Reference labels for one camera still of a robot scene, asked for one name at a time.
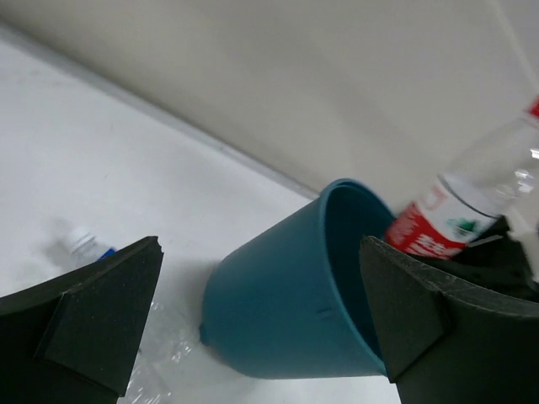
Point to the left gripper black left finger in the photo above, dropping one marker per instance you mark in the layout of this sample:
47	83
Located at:
75	338

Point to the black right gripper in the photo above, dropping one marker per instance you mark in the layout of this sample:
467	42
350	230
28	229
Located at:
496	261

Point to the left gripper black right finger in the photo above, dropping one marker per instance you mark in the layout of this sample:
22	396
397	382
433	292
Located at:
447	340

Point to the red label water bottle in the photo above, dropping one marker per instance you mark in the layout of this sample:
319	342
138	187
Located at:
469	195

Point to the teal plastic bin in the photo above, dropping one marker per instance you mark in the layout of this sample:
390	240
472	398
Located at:
291	303

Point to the blue label water bottle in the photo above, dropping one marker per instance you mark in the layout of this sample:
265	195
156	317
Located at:
84	247

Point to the clear white cap bottle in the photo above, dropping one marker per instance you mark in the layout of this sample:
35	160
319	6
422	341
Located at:
168	338

